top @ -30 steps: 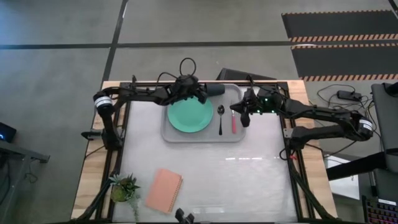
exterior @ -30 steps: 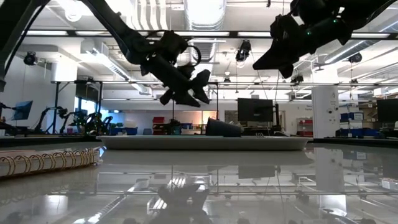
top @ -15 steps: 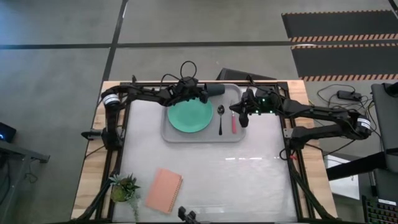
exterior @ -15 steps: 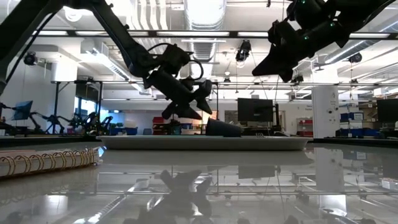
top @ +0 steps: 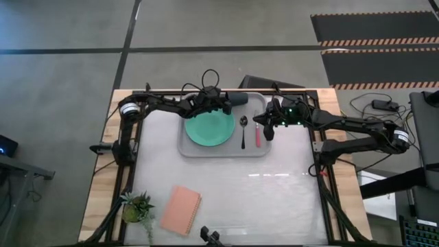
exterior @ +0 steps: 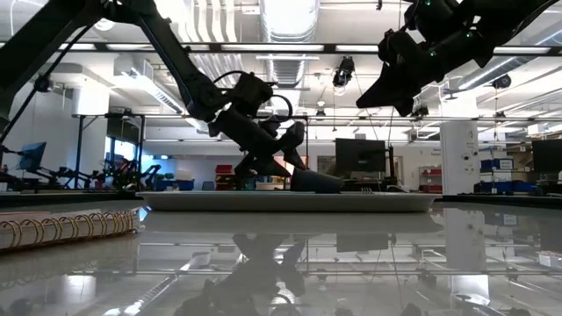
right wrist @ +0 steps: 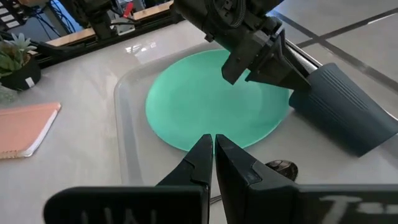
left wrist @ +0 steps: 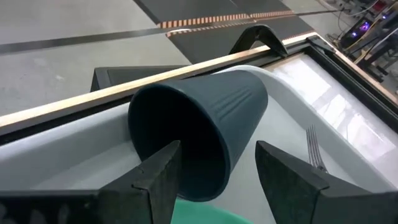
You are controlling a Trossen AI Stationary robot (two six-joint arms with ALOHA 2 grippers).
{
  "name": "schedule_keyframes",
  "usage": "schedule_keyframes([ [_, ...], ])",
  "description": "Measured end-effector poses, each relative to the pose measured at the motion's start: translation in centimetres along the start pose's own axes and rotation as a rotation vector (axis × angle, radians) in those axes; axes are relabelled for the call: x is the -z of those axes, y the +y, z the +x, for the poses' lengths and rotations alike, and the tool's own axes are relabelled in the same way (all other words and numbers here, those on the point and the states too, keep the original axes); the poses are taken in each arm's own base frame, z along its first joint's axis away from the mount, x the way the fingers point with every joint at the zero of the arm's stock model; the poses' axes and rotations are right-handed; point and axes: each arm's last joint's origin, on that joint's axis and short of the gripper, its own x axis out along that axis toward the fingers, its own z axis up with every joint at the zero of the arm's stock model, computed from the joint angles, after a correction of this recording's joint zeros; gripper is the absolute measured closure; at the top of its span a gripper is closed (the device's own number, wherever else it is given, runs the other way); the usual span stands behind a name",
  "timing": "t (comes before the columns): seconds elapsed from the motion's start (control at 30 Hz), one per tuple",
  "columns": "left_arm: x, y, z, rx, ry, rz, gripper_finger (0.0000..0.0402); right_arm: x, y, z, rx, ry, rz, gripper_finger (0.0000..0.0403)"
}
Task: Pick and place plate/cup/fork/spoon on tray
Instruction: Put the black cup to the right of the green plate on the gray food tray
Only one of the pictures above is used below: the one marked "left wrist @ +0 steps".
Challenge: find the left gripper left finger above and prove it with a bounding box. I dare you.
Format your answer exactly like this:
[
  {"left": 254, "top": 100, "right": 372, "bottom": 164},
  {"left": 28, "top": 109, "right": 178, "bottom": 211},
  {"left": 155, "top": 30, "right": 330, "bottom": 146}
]
[{"left": 0, "top": 139, "right": 183, "bottom": 224}]

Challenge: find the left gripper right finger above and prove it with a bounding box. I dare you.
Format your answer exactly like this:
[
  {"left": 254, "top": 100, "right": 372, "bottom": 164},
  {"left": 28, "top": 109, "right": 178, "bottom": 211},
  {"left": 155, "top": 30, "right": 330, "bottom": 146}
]
[{"left": 254, "top": 140, "right": 398, "bottom": 224}]

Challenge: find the pink-handled metal fork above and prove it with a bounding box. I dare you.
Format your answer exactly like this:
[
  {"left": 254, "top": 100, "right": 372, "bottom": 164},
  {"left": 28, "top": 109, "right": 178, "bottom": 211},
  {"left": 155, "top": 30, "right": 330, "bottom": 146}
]
[{"left": 305, "top": 124, "right": 329, "bottom": 174}]

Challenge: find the green plastic plate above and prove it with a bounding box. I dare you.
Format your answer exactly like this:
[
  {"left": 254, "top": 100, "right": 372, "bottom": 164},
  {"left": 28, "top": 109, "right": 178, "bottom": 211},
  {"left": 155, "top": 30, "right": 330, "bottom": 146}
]
[{"left": 169, "top": 198, "right": 254, "bottom": 224}]

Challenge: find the dark teal plastic cup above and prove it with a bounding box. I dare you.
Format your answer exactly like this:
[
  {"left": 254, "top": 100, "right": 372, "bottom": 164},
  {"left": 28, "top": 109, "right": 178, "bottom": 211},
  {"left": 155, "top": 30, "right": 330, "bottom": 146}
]
[{"left": 127, "top": 69, "right": 269, "bottom": 203}]

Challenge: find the grey plastic tray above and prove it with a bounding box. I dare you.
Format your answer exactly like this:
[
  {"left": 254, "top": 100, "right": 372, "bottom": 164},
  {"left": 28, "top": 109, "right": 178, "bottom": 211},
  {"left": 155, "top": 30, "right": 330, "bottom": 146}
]
[{"left": 0, "top": 64, "right": 398, "bottom": 224}]

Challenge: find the white glossy table sheet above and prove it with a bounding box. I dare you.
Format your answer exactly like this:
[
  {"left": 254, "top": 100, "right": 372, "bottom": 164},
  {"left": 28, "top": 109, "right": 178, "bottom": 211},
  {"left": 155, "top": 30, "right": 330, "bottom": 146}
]
[{"left": 266, "top": 53, "right": 398, "bottom": 189}]

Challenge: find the black rectangular floor platform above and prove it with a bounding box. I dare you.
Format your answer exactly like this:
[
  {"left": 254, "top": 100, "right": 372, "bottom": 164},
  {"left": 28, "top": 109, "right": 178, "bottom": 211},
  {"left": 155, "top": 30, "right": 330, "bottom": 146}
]
[{"left": 90, "top": 64, "right": 189, "bottom": 93}]

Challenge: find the black table clamp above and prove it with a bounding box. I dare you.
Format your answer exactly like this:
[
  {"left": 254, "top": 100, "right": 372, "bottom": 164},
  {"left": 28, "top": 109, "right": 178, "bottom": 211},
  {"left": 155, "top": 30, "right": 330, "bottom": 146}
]
[{"left": 228, "top": 24, "right": 289, "bottom": 59}]

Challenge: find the black hazard-striped floor mat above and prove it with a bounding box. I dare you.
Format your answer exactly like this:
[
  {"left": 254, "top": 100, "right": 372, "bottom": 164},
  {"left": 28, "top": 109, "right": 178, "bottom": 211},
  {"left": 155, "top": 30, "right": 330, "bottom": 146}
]
[
  {"left": 132, "top": 0, "right": 295, "bottom": 29},
  {"left": 165, "top": 14, "right": 315, "bottom": 65}
]

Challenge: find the computer with purple lights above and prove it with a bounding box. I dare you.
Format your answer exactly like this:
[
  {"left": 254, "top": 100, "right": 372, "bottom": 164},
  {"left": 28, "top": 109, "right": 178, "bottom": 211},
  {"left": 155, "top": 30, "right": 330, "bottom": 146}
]
[{"left": 339, "top": 16, "right": 381, "bottom": 49}]

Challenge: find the black workbench frame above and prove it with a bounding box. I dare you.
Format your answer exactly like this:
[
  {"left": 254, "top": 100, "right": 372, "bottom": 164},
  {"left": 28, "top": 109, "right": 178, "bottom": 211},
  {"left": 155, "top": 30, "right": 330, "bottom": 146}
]
[{"left": 353, "top": 26, "right": 398, "bottom": 83}]

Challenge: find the tangle of floor cables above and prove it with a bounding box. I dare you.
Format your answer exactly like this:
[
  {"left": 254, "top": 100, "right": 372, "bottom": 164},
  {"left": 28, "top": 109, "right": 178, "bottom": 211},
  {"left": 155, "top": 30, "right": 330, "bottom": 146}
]
[{"left": 320, "top": 0, "right": 386, "bottom": 19}]

